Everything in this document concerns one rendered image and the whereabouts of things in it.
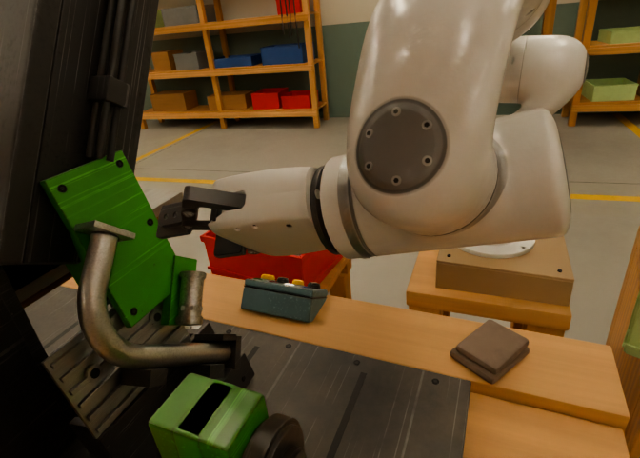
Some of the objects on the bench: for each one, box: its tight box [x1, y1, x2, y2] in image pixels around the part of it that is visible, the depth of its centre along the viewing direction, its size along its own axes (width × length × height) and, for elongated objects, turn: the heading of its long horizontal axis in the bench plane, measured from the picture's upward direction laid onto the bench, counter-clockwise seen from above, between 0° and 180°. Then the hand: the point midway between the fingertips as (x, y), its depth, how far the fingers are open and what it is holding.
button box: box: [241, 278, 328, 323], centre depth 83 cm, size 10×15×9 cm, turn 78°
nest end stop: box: [209, 335, 242, 369], centre depth 66 cm, size 4×7×6 cm, turn 78°
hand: (201, 231), depth 42 cm, fingers open, 7 cm apart
